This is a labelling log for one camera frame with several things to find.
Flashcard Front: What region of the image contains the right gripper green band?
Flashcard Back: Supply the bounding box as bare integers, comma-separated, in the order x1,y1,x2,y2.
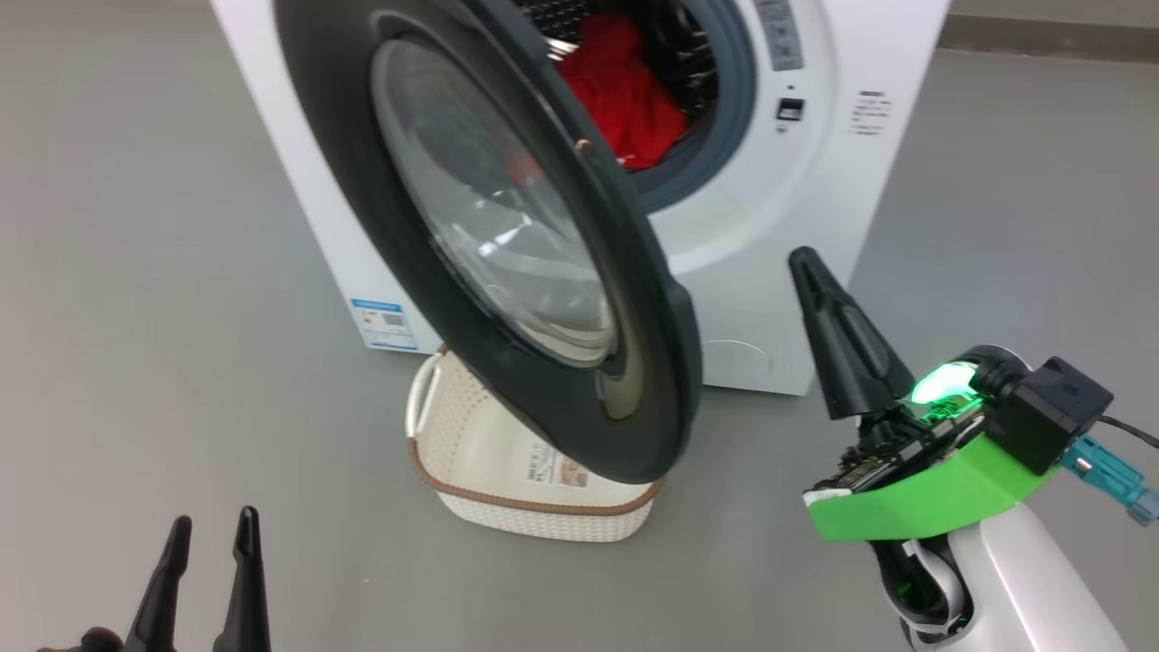
790,249,1060,542

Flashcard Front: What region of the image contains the blue energy label sticker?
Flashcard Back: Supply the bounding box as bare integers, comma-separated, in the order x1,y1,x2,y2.
350,299,419,352

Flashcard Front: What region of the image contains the stainless steel washing machine drum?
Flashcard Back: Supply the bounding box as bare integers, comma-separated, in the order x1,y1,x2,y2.
516,0,721,128

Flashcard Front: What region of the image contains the cream laundry basket brown rim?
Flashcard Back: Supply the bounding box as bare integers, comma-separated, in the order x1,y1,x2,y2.
406,344,664,542

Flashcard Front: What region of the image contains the black right camera cable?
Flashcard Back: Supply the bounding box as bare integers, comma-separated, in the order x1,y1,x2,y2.
1100,412,1159,451

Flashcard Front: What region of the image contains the red shorts white stripe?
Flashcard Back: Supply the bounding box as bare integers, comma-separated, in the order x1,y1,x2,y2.
557,50,687,170

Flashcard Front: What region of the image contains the round white filter cover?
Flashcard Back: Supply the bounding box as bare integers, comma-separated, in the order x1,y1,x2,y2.
702,340,775,390

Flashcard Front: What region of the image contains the white front-load washing machine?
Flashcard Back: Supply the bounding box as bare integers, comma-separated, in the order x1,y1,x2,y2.
208,0,952,397

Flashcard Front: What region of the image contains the paper basket label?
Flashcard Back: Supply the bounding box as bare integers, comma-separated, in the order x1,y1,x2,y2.
523,444,589,488

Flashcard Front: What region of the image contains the teal right camera cable connector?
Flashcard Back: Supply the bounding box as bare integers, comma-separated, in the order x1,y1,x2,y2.
1059,435,1159,526

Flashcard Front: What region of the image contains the black round glass washer door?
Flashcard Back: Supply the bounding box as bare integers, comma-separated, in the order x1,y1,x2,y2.
273,0,704,485

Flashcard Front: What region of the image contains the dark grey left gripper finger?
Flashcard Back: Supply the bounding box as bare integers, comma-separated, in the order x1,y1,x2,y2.
213,505,273,652
122,516,193,652

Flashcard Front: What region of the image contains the grey rubber door gasket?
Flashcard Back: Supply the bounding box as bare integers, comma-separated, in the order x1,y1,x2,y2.
625,0,757,216

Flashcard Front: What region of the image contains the grey warning sticker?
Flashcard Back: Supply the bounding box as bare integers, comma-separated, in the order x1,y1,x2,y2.
753,0,805,72

